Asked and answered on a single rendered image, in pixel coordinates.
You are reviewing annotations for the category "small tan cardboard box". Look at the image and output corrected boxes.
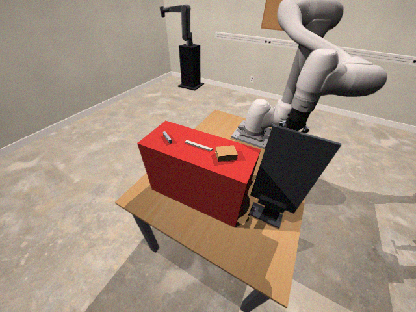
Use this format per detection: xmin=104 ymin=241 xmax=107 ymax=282
xmin=215 ymin=145 xmax=238 ymax=161

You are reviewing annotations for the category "red tool chest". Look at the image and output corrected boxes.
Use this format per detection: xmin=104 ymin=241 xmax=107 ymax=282
xmin=137 ymin=121 xmax=261 ymax=227

